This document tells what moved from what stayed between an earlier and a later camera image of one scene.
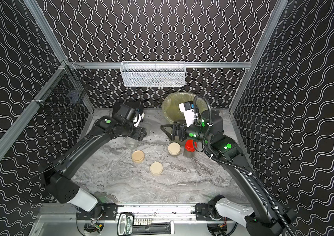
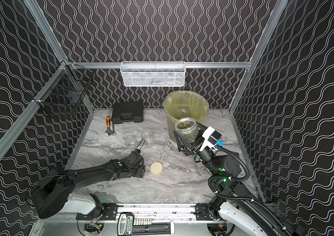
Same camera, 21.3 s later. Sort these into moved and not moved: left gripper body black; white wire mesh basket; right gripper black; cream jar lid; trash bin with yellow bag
Moved: right gripper black; left gripper body black
Not moved: trash bin with yellow bag; cream jar lid; white wire mesh basket
